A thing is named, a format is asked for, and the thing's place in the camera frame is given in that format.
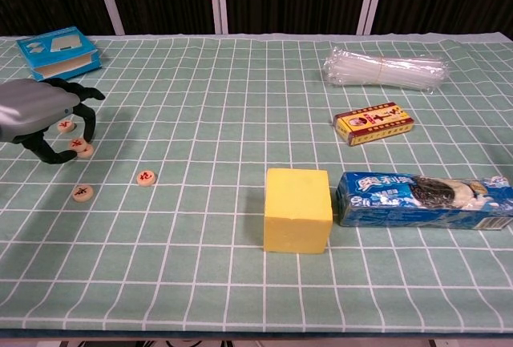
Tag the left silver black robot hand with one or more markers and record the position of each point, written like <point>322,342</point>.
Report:
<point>32,102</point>

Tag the round wooden chess piece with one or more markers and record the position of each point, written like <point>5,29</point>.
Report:
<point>77,144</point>
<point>89,153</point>
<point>146,178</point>
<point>83,192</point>
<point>65,126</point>

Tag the blue scale carton box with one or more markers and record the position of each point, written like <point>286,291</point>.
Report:
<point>44,48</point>

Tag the green checked tablecloth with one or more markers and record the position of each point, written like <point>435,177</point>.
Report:
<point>200,243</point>

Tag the yellow sponge block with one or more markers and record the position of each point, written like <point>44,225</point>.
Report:
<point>296,211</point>

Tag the small yellow red box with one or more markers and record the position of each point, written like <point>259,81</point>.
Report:
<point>372,120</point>

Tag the bundle of clear plastic straws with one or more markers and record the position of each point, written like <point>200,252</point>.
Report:
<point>380,70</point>

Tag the blue cookie package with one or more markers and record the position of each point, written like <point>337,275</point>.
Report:
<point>401,202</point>

